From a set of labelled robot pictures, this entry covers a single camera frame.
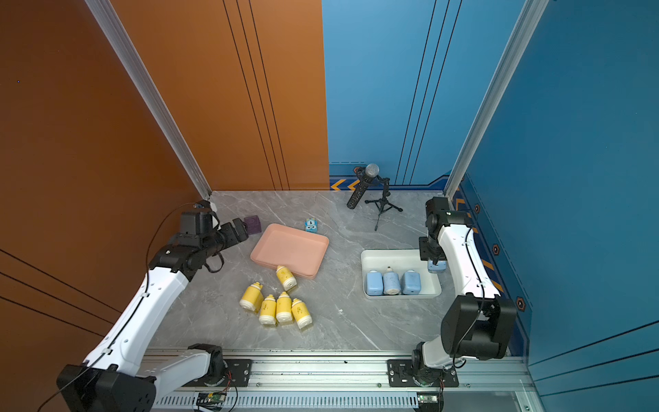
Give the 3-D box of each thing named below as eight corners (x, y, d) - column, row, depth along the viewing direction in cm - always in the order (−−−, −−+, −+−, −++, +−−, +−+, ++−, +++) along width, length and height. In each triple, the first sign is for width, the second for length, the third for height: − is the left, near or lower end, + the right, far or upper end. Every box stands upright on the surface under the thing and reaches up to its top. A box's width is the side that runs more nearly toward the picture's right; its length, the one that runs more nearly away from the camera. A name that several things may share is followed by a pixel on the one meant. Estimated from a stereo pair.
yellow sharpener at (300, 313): (301, 332, 82) (297, 324, 76) (290, 311, 87) (286, 302, 80) (314, 324, 84) (312, 316, 78) (303, 303, 88) (300, 294, 82)
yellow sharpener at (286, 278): (288, 294, 90) (284, 286, 84) (277, 278, 94) (273, 268, 88) (298, 288, 92) (295, 279, 86) (286, 271, 96) (283, 262, 90)
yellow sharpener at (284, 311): (280, 326, 83) (276, 319, 78) (280, 301, 89) (276, 293, 83) (294, 324, 84) (290, 317, 78) (292, 299, 89) (289, 291, 83)
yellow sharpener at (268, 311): (263, 328, 83) (257, 321, 77) (267, 303, 88) (262, 294, 82) (277, 328, 83) (272, 321, 77) (280, 303, 88) (276, 294, 82)
